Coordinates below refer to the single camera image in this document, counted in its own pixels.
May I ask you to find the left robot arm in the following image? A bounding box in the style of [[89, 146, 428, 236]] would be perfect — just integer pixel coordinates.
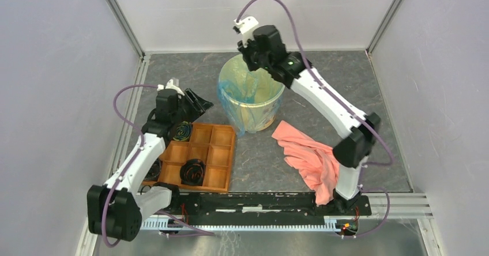
[[86, 87, 213, 247]]

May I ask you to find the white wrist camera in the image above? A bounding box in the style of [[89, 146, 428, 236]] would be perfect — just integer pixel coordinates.
[[157, 77, 185, 96], [234, 16, 259, 47]]

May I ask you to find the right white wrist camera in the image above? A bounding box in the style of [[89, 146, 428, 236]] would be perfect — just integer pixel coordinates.
[[234, 16, 259, 47]]

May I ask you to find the pink cloth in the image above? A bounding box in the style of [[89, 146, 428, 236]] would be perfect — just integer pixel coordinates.
[[272, 121, 340, 206]]

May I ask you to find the black coiled roll bottom centre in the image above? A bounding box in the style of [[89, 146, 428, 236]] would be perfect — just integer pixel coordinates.
[[179, 159, 206, 186]]

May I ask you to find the black coiled roll bottom left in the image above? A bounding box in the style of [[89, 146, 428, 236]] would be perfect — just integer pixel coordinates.
[[144, 159, 162, 181]]

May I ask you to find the slotted cable duct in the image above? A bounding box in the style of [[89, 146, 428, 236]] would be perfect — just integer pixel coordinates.
[[140, 218, 338, 232]]

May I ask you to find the yellow plastic trash bin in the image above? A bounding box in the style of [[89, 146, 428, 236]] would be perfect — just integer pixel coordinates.
[[217, 52, 286, 134]]

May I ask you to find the blue plastic trash bag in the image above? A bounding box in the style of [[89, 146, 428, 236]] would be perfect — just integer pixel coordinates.
[[217, 53, 286, 138]]

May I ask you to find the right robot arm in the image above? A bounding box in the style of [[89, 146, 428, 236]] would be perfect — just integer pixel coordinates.
[[233, 25, 381, 214]]

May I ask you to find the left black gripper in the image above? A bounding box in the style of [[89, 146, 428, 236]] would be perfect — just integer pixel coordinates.
[[171, 88, 213, 125]]

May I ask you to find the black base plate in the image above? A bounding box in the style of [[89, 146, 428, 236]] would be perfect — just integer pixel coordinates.
[[164, 192, 372, 227]]

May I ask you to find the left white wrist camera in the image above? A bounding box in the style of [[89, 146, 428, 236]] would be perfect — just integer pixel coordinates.
[[157, 77, 185, 96]]

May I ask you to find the aluminium frame rail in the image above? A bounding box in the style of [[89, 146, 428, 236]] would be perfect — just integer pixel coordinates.
[[88, 192, 433, 219]]

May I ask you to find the black coiled roll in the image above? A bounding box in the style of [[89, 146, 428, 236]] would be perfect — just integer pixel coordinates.
[[144, 159, 162, 181], [179, 159, 206, 186]]

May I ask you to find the wooden compartment tray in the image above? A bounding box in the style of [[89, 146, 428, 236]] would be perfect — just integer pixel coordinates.
[[142, 122, 236, 193]]

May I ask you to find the dark coiled roll with yellow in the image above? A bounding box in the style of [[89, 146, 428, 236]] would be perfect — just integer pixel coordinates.
[[169, 121, 193, 141]]

